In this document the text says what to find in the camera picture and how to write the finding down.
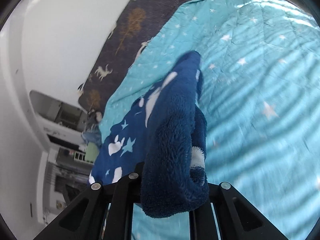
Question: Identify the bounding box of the white crib rail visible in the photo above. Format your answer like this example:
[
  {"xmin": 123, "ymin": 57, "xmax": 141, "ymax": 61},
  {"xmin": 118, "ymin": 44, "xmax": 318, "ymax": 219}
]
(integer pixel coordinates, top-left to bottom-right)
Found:
[{"xmin": 74, "ymin": 152, "xmax": 86, "ymax": 163}]

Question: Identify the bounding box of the dark deer-print bed sheet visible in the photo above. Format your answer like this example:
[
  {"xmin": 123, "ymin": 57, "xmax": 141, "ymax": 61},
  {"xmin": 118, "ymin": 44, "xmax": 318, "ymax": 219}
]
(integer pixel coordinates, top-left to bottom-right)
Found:
[{"xmin": 78, "ymin": 0, "xmax": 191, "ymax": 112}]

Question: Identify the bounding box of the navy fleece star-print garment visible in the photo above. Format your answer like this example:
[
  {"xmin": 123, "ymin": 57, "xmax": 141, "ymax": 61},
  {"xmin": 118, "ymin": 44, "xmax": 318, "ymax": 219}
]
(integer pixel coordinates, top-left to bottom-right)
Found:
[{"xmin": 88, "ymin": 51, "xmax": 209, "ymax": 218}]

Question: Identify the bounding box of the green cushion by crib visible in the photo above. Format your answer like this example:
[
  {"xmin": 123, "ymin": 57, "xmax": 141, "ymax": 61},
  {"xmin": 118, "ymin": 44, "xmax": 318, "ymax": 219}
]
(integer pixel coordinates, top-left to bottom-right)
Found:
[{"xmin": 85, "ymin": 142, "xmax": 99, "ymax": 164}]

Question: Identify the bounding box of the blue denim garment pile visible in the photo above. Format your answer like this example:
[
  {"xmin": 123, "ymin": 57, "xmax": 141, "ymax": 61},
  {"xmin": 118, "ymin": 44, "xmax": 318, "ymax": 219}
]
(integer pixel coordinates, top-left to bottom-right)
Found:
[{"xmin": 81, "ymin": 110, "xmax": 103, "ymax": 148}]

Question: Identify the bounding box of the turquoise star-print quilt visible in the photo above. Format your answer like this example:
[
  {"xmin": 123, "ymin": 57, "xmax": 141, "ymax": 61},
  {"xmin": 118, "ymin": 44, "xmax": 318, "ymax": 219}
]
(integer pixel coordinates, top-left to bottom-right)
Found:
[{"xmin": 100, "ymin": 0, "xmax": 319, "ymax": 239}]

